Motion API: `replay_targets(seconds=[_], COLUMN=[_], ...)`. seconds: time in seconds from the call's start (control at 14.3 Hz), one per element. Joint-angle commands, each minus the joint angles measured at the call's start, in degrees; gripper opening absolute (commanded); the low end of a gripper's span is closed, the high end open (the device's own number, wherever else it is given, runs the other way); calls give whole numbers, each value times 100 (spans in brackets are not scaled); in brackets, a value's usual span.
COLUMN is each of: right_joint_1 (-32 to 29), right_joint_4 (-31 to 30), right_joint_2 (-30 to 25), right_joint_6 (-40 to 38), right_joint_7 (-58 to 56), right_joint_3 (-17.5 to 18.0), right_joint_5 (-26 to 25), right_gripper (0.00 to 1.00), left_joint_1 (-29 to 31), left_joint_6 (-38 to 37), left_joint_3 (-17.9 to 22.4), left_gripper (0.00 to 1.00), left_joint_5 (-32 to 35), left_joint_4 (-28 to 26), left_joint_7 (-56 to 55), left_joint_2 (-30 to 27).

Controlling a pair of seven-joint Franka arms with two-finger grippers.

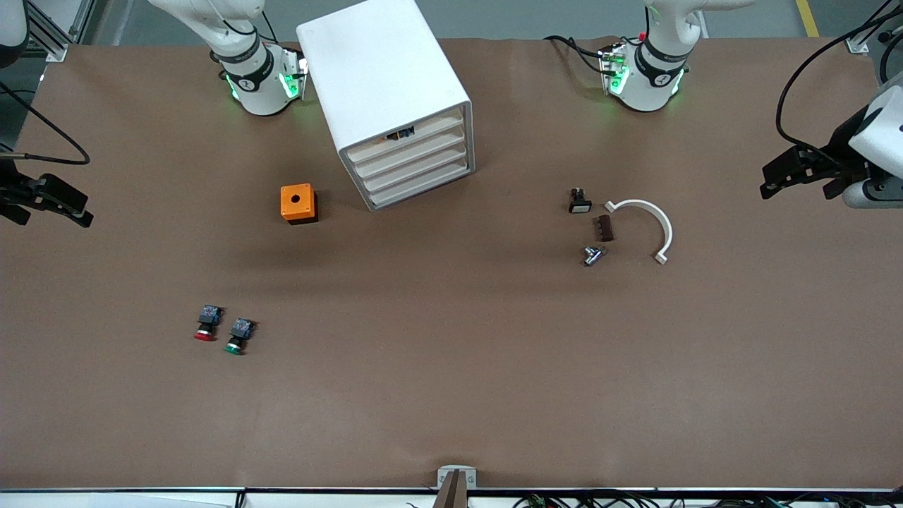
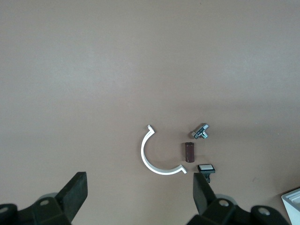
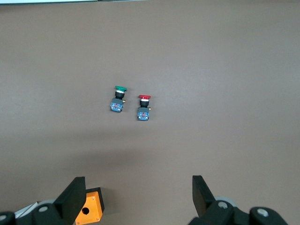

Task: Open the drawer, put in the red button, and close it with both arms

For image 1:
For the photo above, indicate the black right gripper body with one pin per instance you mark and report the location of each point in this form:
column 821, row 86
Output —
column 8, row 188

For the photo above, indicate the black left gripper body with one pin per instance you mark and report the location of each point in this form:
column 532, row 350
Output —
column 834, row 156

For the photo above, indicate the red push button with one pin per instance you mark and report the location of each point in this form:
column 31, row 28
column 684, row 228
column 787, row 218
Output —
column 206, row 326

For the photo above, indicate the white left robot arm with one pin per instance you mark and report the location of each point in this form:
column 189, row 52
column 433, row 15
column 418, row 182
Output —
column 649, row 85

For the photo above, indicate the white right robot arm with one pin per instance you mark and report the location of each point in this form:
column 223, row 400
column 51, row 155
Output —
column 257, row 85

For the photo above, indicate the green push button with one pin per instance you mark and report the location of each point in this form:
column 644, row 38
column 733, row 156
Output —
column 238, row 337

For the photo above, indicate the black white push button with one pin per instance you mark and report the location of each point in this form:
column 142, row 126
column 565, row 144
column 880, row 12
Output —
column 580, row 204

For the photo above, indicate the orange button box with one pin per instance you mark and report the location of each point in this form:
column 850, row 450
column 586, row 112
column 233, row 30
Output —
column 296, row 201

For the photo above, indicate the white drawer cabinet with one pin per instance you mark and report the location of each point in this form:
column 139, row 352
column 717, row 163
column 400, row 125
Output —
column 384, row 70

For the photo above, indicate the white curved plastic arc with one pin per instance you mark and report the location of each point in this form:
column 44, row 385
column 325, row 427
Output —
column 659, row 219

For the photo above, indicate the yellow floor tape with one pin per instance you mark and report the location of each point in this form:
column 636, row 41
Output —
column 808, row 17

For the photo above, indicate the brown terminal block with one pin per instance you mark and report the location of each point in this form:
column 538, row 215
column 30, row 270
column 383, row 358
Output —
column 604, row 228

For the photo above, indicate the small silver metal connector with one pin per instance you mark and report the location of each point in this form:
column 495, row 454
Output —
column 592, row 256

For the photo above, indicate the blue electronic component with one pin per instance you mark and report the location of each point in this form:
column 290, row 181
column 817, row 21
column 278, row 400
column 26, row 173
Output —
column 402, row 132

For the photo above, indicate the brown table cover mat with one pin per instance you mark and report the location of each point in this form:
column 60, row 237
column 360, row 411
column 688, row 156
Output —
column 451, row 367

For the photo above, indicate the aluminium frame extrusion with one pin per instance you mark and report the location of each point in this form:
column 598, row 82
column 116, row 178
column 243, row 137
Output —
column 53, row 35
column 864, row 39

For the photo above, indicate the white table edge rail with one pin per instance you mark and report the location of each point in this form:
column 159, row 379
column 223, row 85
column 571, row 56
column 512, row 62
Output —
column 141, row 498

